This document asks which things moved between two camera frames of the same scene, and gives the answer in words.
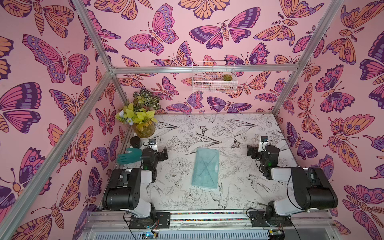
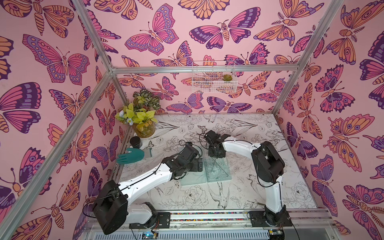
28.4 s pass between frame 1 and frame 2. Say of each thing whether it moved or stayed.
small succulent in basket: stayed
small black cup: stayed
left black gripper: moved
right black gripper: moved
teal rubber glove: stayed
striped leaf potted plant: stayed
